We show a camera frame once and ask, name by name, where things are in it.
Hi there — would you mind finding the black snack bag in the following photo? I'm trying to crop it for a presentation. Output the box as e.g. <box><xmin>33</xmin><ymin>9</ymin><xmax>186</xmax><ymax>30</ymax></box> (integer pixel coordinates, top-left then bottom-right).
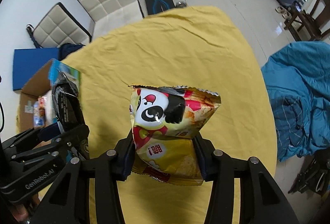
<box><xmin>51</xmin><ymin>71</ymin><xmax>84</xmax><ymax>132</ymax></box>

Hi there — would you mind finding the yellow panda chip bag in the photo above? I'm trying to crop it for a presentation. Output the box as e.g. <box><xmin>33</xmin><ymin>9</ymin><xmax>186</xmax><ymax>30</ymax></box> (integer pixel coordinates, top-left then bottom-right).
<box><xmin>129</xmin><ymin>85</ymin><xmax>222</xmax><ymax>185</ymax></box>

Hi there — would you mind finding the red snack bag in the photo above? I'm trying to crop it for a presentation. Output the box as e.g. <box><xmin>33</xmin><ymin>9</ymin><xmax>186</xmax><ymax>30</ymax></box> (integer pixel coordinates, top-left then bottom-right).
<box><xmin>33</xmin><ymin>96</ymin><xmax>46</xmax><ymax>128</ymax></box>

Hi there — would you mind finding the left hand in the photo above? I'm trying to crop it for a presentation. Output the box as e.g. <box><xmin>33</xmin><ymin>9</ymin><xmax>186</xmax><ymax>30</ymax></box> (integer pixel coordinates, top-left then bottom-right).
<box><xmin>9</xmin><ymin>204</ymin><xmax>30</xmax><ymax>223</ymax></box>

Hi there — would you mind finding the white powder bag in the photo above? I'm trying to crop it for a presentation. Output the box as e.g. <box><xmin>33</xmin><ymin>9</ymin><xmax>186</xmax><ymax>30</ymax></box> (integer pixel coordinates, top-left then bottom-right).
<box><xmin>44</xmin><ymin>90</ymin><xmax>56</xmax><ymax>125</ymax></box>

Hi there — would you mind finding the milk carton cardboard box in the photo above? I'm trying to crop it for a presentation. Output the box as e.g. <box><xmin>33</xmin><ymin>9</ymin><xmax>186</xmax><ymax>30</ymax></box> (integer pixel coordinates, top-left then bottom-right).
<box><xmin>17</xmin><ymin>59</ymin><xmax>81</xmax><ymax>132</ymax></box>

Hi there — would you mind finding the blue foam mat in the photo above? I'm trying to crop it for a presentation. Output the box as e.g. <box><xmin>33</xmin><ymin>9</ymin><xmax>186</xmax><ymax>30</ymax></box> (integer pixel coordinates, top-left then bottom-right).
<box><xmin>12</xmin><ymin>48</ymin><xmax>59</xmax><ymax>91</ymax></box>

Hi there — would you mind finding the dark blue cloth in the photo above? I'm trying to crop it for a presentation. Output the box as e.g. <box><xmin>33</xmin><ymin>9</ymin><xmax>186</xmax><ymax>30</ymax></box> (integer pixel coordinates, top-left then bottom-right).
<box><xmin>58</xmin><ymin>43</ymin><xmax>84</xmax><ymax>61</ymax></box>

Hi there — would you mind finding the left white padded chair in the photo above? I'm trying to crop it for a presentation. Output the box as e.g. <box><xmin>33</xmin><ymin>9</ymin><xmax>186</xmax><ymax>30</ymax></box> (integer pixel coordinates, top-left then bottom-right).
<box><xmin>26</xmin><ymin>2</ymin><xmax>92</xmax><ymax>48</ymax></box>

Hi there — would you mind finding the blue quilt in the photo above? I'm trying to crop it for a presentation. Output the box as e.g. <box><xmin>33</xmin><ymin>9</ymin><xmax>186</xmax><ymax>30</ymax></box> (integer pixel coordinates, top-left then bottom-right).
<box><xmin>261</xmin><ymin>41</ymin><xmax>329</xmax><ymax>162</ymax></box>

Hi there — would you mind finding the yellow tablecloth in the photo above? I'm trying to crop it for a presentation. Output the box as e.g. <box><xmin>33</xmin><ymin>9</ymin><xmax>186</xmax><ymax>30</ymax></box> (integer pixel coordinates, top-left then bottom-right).
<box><xmin>65</xmin><ymin>6</ymin><xmax>277</xmax><ymax>177</ymax></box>

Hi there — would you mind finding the dark wooden chair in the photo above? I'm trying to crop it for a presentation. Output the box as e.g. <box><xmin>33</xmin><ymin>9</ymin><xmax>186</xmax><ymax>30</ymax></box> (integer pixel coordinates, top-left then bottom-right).
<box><xmin>284</xmin><ymin>0</ymin><xmax>329</xmax><ymax>41</ymax></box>

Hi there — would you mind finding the dumbbell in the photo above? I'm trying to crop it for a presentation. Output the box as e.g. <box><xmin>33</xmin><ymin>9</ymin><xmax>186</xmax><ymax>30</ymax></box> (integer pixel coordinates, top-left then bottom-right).
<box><xmin>175</xmin><ymin>1</ymin><xmax>187</xmax><ymax>8</ymax></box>

